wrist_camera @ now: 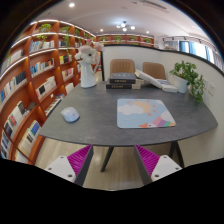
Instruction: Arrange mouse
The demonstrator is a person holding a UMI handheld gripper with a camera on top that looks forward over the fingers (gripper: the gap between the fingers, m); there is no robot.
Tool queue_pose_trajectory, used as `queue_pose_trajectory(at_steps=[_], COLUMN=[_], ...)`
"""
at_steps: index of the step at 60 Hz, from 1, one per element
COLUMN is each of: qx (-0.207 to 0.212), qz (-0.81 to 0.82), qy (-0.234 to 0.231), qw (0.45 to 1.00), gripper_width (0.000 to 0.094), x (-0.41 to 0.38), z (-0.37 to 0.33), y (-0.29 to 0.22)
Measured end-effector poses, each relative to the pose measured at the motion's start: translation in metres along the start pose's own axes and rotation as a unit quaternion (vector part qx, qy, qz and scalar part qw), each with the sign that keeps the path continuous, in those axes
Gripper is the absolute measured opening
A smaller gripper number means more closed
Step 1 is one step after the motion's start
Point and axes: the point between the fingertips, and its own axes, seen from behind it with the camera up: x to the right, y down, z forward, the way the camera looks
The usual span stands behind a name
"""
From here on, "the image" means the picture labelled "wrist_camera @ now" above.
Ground ceiling air vent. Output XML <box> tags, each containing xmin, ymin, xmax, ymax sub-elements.
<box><xmin>138</xmin><ymin>0</ymin><xmax>168</xmax><ymax>11</ymax></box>

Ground white computer mouse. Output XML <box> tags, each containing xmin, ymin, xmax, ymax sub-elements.
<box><xmin>60</xmin><ymin>106</ymin><xmax>81</xmax><ymax>123</ymax></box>

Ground cloud and sun mouse pad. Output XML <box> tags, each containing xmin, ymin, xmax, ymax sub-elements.
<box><xmin>116</xmin><ymin>98</ymin><xmax>177</xmax><ymax>130</ymax></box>

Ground window with dark frame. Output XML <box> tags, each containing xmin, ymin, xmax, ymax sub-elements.
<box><xmin>179</xmin><ymin>39</ymin><xmax>222</xmax><ymax>68</ymax></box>

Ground brown upholstered chair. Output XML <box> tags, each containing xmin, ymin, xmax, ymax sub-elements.
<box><xmin>109</xmin><ymin>58</ymin><xmax>136</xmax><ymax>77</ymax></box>
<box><xmin>142</xmin><ymin>61</ymin><xmax>167</xmax><ymax>80</ymax></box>

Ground green plant in white pot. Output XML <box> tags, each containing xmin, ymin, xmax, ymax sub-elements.
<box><xmin>169</xmin><ymin>60</ymin><xmax>206</xmax><ymax>104</ymax></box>

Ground thick white book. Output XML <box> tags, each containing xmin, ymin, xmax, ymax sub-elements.
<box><xmin>134</xmin><ymin>68</ymin><xmax>164</xmax><ymax>90</ymax></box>

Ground white jug vase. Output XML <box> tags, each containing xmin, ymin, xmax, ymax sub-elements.
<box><xmin>79</xmin><ymin>59</ymin><xmax>98</xmax><ymax>89</ymax></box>

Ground dark table leg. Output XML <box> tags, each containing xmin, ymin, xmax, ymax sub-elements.
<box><xmin>100</xmin><ymin>146</ymin><xmax>115</xmax><ymax>173</ymax></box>
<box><xmin>168</xmin><ymin>141</ymin><xmax>185</xmax><ymax>169</ymax></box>

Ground white book with blue cover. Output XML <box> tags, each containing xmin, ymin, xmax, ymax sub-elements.
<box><xmin>156</xmin><ymin>79</ymin><xmax>179</xmax><ymax>93</ymax></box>

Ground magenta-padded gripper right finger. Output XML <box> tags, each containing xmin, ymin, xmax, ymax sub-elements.
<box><xmin>134</xmin><ymin>144</ymin><xmax>183</xmax><ymax>187</ymax></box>

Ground ceiling lights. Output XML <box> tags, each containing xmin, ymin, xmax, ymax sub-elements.
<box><xmin>68</xmin><ymin>2</ymin><xmax>137</xmax><ymax>33</ymax></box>

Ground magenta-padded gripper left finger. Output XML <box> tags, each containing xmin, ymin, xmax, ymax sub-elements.
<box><xmin>44</xmin><ymin>144</ymin><xmax>95</xmax><ymax>187</ymax></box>

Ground orange wooden bookshelf unit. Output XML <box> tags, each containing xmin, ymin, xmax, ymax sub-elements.
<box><xmin>0</xmin><ymin>18</ymin><xmax>155</xmax><ymax>166</ymax></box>

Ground pink and white flower bouquet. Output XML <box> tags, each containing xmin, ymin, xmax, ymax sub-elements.
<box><xmin>74</xmin><ymin>38</ymin><xmax>105</xmax><ymax>66</ymax></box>

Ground white wall socket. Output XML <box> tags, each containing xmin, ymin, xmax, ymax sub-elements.
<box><xmin>207</xmin><ymin>81</ymin><xmax>217</xmax><ymax>97</ymax></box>

